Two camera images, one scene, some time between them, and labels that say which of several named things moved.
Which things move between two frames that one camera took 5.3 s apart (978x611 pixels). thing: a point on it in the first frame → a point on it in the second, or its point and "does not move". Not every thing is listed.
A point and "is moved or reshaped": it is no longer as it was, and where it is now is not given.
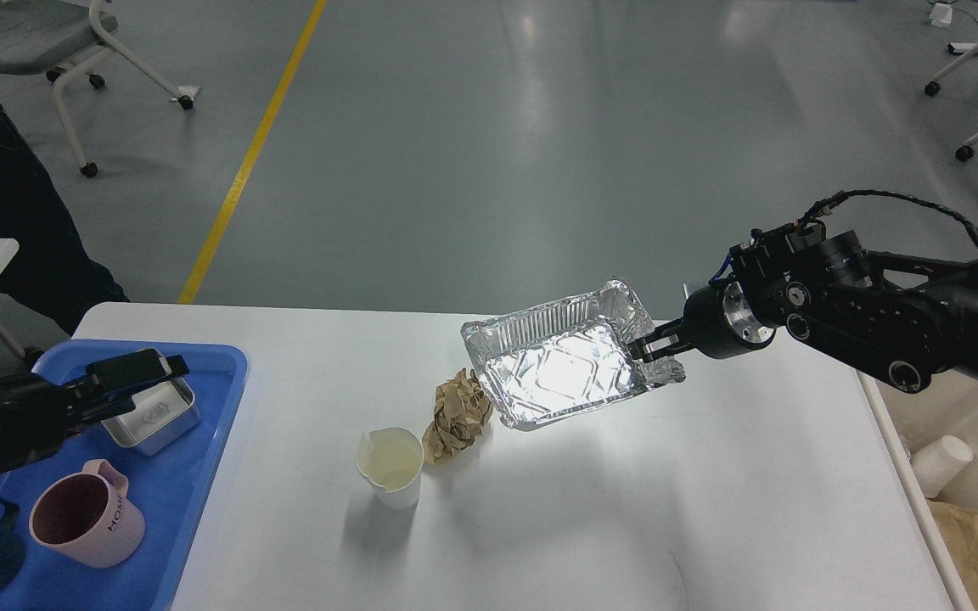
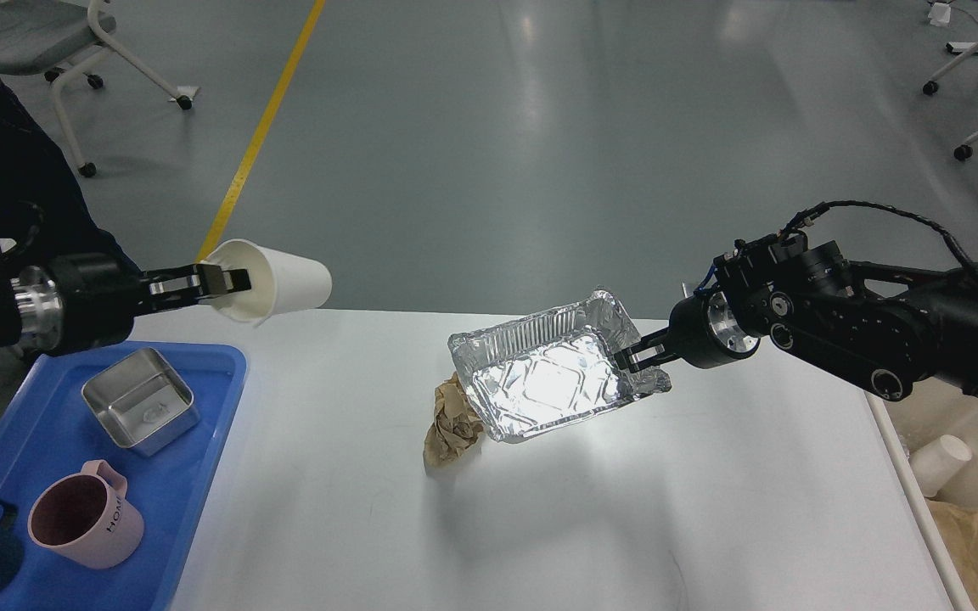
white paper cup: [391, 458] → [279, 283]
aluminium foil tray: [564, 355] is moved or reshaped
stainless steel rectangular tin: [160, 415] does not move
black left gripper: [4, 422] → [77, 302]
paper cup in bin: [937, 462] does not move
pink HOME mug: [87, 518] does not move
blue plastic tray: [162, 484] does not move
